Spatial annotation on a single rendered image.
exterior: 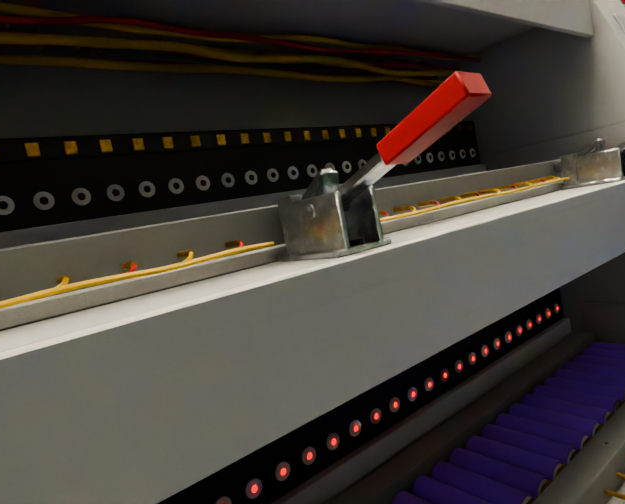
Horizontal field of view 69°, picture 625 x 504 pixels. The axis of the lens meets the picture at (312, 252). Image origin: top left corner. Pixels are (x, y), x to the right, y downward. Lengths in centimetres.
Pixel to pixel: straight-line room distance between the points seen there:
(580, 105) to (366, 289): 46
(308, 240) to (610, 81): 45
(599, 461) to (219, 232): 27
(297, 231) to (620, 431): 28
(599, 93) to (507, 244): 37
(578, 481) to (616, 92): 38
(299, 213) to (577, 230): 17
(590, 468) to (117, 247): 29
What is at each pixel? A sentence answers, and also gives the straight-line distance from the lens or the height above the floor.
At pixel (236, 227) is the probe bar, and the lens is 19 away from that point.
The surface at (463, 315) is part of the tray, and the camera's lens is 20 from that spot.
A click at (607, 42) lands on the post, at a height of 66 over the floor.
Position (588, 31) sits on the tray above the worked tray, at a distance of 57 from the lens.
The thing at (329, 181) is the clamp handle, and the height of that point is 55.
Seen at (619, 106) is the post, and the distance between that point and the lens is 57.
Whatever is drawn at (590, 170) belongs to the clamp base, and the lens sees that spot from 40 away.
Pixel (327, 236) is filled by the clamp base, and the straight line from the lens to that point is 17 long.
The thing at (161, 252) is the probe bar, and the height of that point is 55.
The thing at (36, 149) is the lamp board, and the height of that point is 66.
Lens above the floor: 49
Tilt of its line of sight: 12 degrees up
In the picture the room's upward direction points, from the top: 23 degrees counter-clockwise
